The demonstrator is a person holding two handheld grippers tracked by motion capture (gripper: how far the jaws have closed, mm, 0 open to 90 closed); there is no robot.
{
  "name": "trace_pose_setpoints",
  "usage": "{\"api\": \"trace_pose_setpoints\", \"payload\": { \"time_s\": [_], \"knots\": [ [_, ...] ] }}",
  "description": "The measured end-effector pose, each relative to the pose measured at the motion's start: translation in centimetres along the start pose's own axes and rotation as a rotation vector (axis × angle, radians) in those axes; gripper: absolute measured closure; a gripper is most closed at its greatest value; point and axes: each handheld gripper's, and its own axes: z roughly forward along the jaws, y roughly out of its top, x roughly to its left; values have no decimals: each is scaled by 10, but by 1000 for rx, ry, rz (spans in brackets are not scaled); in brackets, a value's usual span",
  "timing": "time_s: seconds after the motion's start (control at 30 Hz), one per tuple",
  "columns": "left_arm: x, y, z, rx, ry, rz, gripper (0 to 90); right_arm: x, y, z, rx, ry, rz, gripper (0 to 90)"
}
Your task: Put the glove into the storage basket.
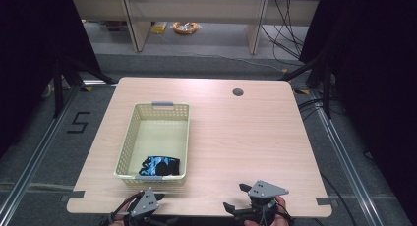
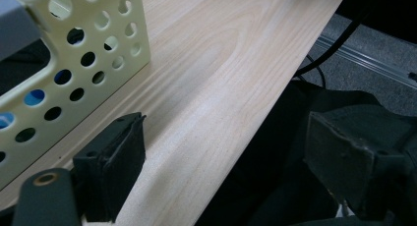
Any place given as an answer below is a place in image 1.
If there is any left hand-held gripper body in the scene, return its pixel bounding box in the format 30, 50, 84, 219
123, 186, 180, 226

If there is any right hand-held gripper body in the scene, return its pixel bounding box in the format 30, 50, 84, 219
233, 180, 290, 226

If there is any cream perforated plastic basket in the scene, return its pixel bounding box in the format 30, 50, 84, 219
113, 101, 191, 187

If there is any person's right hand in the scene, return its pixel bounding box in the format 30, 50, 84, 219
243, 196, 295, 226

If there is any black metal stand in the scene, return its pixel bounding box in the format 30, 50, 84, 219
51, 56, 116, 120
278, 54, 334, 120

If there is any dark curtain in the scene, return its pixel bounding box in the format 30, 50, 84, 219
299, 0, 417, 226
0, 0, 103, 159

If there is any yellow box on shelf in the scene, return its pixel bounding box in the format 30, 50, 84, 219
149, 21, 168, 35

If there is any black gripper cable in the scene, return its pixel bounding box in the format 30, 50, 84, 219
103, 195, 139, 226
260, 199, 297, 226

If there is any metal floor rail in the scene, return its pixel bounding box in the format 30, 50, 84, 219
309, 89, 386, 226
0, 84, 82, 217

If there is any bundle of black cables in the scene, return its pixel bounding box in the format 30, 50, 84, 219
260, 0, 307, 61

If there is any orange cable coil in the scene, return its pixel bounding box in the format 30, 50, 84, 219
172, 21, 201, 35

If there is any cream wooden desk frame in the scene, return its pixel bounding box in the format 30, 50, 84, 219
70, 0, 322, 55

